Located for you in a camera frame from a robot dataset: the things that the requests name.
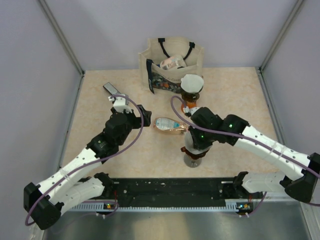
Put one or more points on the black rectangular box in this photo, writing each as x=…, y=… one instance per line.
x=111, y=89

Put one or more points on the beige canvas tote bag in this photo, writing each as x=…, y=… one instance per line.
x=158, y=49

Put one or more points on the dark green glass dripper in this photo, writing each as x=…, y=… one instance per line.
x=190, y=97

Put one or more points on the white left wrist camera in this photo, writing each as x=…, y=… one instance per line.
x=120, y=103

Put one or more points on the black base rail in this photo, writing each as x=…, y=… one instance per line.
x=173, y=192

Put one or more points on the pink pouch in bag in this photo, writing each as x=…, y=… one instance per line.
x=173, y=63

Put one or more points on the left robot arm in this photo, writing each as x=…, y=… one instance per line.
x=48, y=200

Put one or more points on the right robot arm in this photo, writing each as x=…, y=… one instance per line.
x=297, y=172

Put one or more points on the dark glass beaker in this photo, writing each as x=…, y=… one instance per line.
x=190, y=162

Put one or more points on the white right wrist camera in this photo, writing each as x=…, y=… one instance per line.
x=186, y=111

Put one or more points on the pink liquid soap bottle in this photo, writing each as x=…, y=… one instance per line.
x=169, y=126

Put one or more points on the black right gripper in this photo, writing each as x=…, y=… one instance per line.
x=197, y=143

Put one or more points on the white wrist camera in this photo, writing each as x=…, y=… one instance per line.
x=120, y=103
x=186, y=111

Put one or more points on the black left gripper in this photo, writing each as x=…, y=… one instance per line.
x=137, y=120

